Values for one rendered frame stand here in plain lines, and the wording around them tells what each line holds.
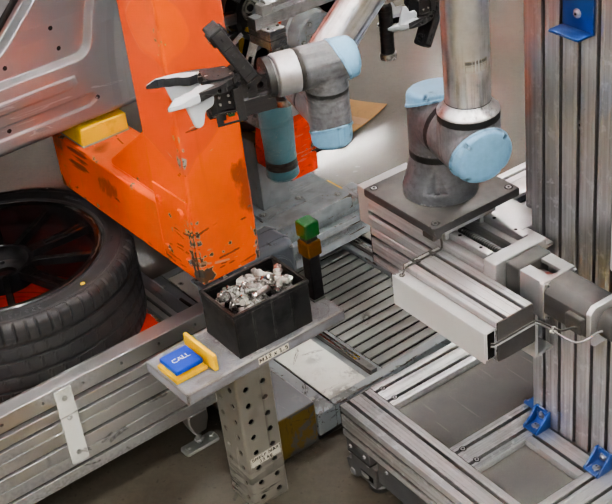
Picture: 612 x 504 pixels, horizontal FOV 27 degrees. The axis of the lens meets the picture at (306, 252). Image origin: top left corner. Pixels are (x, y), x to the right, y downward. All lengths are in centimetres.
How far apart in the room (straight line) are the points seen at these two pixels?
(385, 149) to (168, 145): 178
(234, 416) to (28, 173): 198
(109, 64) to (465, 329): 126
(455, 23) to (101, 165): 119
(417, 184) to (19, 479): 114
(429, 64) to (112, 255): 224
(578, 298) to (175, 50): 95
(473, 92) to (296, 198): 151
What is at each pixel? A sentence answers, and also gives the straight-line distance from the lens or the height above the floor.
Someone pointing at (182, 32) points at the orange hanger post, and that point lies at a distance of 260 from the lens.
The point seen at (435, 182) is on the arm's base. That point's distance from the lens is 246.
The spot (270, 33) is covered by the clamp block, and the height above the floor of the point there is 95.
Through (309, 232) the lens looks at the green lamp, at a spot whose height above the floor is 64.
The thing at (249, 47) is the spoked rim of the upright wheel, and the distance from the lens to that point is 338.
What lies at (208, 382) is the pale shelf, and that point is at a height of 45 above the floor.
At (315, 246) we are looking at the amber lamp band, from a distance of 280.
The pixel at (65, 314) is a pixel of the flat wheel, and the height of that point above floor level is 48.
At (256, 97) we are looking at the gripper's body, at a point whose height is 119.
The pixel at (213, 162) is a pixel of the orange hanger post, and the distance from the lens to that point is 274.
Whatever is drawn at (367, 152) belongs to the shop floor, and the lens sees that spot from 439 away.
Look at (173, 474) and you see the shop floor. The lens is 317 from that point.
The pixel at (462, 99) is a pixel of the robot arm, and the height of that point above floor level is 110.
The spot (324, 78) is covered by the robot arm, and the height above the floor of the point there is 120.
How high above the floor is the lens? 211
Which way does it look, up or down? 33 degrees down
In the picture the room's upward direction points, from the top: 7 degrees counter-clockwise
